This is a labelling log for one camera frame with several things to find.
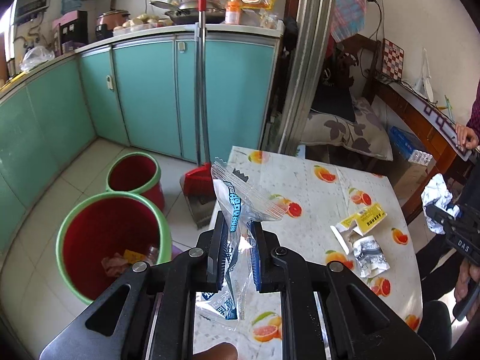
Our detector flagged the black wok pan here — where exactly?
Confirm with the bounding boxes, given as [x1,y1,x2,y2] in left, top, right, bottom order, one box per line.
[150,0,225,25]

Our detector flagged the clear blue plastic bag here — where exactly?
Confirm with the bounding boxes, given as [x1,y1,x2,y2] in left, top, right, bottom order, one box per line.
[196,158,287,325]

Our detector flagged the pink rice cooker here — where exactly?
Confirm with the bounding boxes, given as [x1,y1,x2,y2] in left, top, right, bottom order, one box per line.
[94,10,130,41]

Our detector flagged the small red green-rimmed bucket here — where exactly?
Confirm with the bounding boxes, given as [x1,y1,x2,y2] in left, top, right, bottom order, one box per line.
[106,152,165,211]

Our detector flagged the yellow medicine box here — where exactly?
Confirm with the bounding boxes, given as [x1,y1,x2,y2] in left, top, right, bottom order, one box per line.
[330,203,387,254]

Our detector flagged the metal door frame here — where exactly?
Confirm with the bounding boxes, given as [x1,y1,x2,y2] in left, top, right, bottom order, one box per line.
[274,0,335,155]

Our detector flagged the bystander hand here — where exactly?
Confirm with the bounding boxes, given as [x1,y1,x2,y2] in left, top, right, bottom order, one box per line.
[455,124,479,150]

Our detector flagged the person's left hand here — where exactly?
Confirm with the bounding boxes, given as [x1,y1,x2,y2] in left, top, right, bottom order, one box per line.
[192,342,238,360]

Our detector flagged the teal kitchen cabinets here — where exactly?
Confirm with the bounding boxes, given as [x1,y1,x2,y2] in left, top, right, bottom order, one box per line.
[1,24,283,252]

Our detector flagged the wooden bed frame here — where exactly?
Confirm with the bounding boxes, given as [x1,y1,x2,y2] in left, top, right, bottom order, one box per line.
[337,33,478,226]

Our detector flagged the blue box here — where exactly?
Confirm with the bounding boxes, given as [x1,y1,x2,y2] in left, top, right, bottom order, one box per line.
[388,126,433,166]

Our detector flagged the large red green-rimmed bucket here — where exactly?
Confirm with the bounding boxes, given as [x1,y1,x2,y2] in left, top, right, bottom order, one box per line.
[55,192,173,305]

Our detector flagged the steamed buns plate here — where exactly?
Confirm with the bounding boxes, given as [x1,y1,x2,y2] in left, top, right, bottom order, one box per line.
[112,14,173,37]

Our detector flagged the brown cigarette box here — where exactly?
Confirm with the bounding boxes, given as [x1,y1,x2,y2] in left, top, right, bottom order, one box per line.
[144,245,159,267]

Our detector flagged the person's right hand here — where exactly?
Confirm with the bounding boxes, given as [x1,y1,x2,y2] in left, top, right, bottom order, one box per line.
[454,258,480,322]

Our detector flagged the plaid cloth hanging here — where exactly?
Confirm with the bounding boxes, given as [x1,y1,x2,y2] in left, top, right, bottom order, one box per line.
[330,0,366,43]

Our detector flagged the floral cushion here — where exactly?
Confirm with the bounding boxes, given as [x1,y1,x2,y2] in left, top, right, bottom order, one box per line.
[300,97,393,161]

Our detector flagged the white plastic bag on counter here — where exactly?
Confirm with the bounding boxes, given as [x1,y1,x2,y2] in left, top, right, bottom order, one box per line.
[19,46,55,72]

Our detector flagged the red broom with metal handle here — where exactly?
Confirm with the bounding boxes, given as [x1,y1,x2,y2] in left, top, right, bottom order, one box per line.
[185,0,215,199]

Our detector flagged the silver foil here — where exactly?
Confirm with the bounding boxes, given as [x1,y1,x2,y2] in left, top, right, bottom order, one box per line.
[421,173,461,235]

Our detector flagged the pink and black water dispenser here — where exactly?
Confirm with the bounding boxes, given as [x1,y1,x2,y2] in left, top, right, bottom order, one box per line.
[52,10,89,56]

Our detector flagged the purple plastic stool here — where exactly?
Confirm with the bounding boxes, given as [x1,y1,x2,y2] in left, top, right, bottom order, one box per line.
[172,245,182,260]

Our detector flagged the yellow wrapper in bucket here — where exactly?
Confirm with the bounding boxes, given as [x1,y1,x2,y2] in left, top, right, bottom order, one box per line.
[123,250,146,265]

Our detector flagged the silver blister pack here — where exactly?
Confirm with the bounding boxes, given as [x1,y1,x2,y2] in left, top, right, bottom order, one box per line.
[353,236,390,279]

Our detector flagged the checkered board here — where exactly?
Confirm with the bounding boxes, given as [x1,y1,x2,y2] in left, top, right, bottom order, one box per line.
[381,39,404,81]

